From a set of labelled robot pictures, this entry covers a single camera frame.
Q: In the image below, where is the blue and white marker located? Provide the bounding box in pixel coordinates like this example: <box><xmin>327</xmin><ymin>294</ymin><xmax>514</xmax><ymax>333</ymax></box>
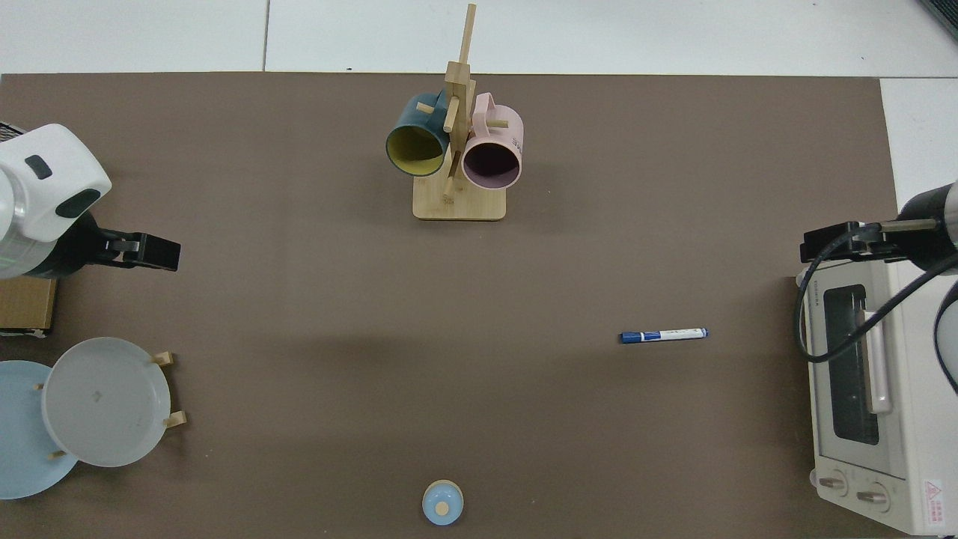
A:
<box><xmin>620</xmin><ymin>327</ymin><xmax>709</xmax><ymax>345</ymax></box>

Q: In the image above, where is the wooden plate rack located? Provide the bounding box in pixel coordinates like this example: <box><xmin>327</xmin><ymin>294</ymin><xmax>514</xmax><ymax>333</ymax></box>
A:
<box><xmin>34</xmin><ymin>350</ymin><xmax>188</xmax><ymax>459</ymax></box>

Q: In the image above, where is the grey plate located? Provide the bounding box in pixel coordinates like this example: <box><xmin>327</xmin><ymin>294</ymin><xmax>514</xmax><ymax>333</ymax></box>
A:
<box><xmin>41</xmin><ymin>337</ymin><xmax>171</xmax><ymax>468</ymax></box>

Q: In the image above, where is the brown table cloth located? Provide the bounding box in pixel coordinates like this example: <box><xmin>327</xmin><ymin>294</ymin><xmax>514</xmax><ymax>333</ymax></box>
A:
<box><xmin>0</xmin><ymin>72</ymin><xmax>903</xmax><ymax>539</ymax></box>

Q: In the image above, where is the pale toaster oven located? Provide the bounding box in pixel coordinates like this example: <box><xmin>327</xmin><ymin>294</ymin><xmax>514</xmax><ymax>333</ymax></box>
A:
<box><xmin>795</xmin><ymin>255</ymin><xmax>958</xmax><ymax>536</ymax></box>

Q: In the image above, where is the dark corner object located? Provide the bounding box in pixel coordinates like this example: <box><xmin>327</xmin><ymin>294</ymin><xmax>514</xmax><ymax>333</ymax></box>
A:
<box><xmin>919</xmin><ymin>0</ymin><xmax>958</xmax><ymax>42</ymax></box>

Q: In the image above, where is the light blue plate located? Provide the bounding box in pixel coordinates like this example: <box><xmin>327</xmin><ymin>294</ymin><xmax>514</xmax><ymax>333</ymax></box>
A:
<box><xmin>0</xmin><ymin>360</ymin><xmax>79</xmax><ymax>500</ymax></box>

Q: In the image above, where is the dark teal mug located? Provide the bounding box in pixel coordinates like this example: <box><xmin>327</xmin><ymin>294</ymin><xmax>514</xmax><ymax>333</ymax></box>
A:
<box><xmin>385</xmin><ymin>92</ymin><xmax>452</xmax><ymax>178</ymax></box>

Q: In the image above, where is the wooden cup stand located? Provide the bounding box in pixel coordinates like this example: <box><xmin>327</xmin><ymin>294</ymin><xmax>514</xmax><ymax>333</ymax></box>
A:
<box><xmin>412</xmin><ymin>4</ymin><xmax>508</xmax><ymax>222</ymax></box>

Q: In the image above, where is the pink mug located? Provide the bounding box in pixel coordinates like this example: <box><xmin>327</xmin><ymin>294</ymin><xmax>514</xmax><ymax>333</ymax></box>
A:
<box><xmin>461</xmin><ymin>92</ymin><xmax>524</xmax><ymax>190</ymax></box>

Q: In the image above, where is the small blue round bell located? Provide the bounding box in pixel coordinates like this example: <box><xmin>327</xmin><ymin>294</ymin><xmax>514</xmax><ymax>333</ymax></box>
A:
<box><xmin>422</xmin><ymin>480</ymin><xmax>465</xmax><ymax>526</ymax></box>

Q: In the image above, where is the wire basket with wooden floor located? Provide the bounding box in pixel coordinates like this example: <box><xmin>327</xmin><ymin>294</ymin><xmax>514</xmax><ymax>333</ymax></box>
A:
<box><xmin>0</xmin><ymin>120</ymin><xmax>58</xmax><ymax>338</ymax></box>

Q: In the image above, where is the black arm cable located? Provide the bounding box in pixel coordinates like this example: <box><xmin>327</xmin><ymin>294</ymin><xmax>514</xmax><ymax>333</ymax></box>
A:
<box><xmin>799</xmin><ymin>222</ymin><xmax>958</xmax><ymax>396</ymax></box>

